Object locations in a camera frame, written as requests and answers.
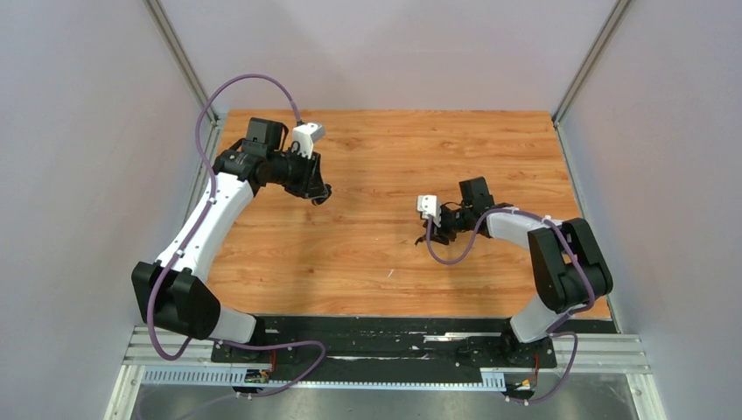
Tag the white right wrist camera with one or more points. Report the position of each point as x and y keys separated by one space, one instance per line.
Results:
x=429 y=208

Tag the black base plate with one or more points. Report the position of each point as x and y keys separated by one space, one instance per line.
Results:
x=281 y=332

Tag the left aluminium frame post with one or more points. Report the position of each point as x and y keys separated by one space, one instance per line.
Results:
x=171 y=39

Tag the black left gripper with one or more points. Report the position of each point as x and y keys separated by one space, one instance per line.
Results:
x=310 y=184

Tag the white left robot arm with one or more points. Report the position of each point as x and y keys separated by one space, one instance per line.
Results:
x=171 y=291

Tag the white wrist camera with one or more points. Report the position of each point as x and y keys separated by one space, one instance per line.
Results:
x=304 y=137
x=429 y=208

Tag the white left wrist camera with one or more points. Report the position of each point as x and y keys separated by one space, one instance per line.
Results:
x=304 y=137

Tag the aluminium frame post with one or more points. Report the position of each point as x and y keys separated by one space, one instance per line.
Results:
x=171 y=39
x=599 y=44

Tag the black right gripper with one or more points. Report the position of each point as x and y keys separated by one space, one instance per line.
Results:
x=439 y=234

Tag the black earbud charging case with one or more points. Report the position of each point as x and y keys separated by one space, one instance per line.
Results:
x=324 y=196

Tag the right aluminium frame post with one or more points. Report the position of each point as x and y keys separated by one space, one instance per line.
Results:
x=599 y=44

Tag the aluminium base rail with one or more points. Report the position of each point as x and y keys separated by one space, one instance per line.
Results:
x=587 y=353

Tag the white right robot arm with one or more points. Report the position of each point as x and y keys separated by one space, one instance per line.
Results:
x=569 y=269

